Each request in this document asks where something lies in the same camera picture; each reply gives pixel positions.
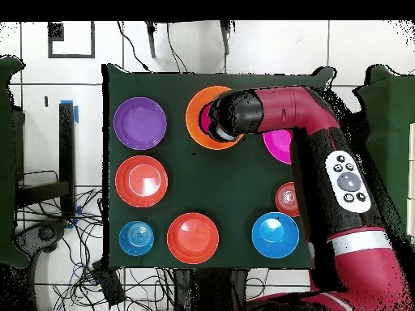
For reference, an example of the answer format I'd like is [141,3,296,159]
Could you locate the tangled floor cables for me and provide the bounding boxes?
[19,187,176,311]

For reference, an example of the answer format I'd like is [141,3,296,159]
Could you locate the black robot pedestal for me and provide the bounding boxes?
[173,268,250,311]

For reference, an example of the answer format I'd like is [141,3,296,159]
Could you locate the green cloth covered table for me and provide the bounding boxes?
[0,53,32,270]
[352,63,415,247]

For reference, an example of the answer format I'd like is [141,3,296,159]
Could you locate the large yellow-orange bowl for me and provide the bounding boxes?
[185,85,245,151]

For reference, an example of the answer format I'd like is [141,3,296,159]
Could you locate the small magenta bowl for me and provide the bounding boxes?
[198,104,215,135]

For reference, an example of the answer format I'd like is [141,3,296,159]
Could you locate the large pink bowl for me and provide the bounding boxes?
[263,129,293,165]

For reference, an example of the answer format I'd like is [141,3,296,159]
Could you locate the small light blue bowl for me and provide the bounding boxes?
[118,220,156,258]

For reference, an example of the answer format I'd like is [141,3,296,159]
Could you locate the black cable with plug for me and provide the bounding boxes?
[116,21,152,73]

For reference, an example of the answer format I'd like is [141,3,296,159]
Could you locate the black floor power box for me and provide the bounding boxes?
[91,258,126,308]

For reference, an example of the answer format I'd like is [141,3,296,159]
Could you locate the grey stand leg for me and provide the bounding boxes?
[144,21,157,59]
[219,20,232,56]

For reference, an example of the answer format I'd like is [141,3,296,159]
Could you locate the wide purple bowl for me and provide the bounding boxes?
[113,96,169,151]

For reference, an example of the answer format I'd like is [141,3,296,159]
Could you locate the wide red-orange bowl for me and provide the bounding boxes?
[166,212,220,266]
[115,155,169,209]

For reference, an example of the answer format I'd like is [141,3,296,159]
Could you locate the small orange bowl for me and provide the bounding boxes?
[275,181,301,218]

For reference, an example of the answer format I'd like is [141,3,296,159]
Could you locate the dark green tablecloth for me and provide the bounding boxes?
[101,63,335,272]

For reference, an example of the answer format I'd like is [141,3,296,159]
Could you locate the black metal stand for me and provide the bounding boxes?
[15,101,77,219]

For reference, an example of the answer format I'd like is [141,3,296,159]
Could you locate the black square floor frame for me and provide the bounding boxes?
[47,21,96,60]

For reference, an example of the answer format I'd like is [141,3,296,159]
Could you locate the large blue bowl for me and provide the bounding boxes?
[251,211,301,260]

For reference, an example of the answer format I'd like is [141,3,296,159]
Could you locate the blue tape strip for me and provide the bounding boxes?
[59,100,79,124]

